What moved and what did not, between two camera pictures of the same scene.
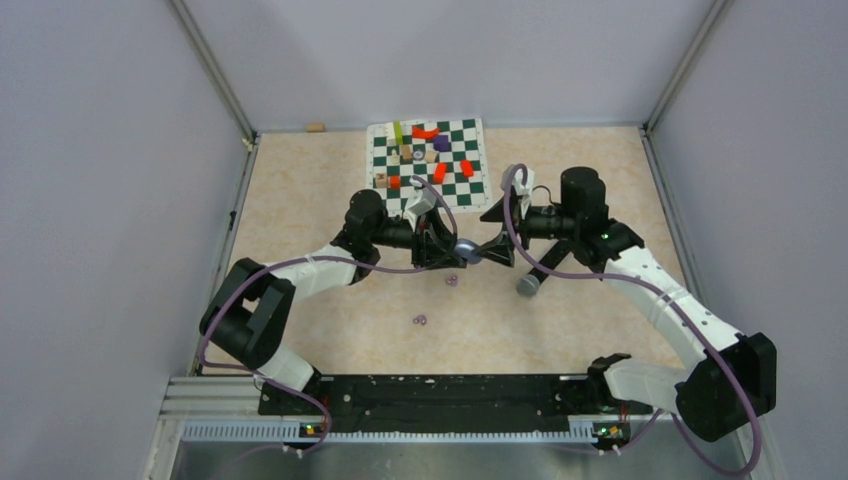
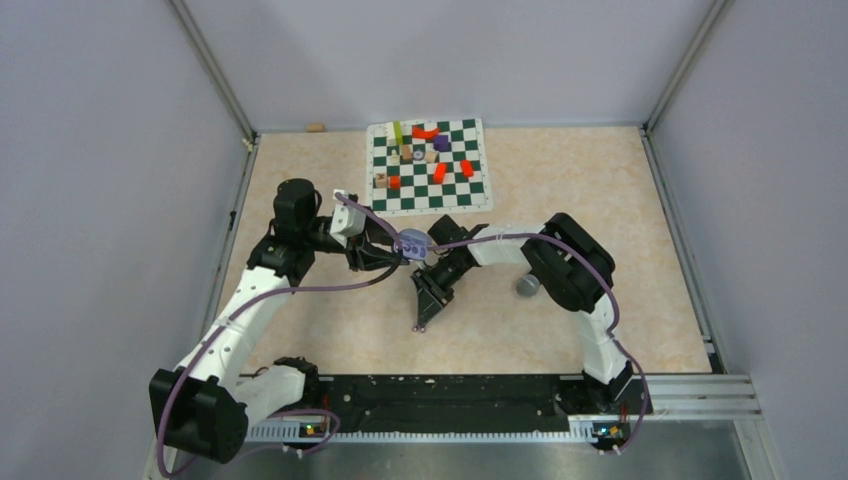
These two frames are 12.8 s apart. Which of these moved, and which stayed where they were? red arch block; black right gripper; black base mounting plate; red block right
Moved: black right gripper
Stayed: red arch block; black base mounting plate; red block right
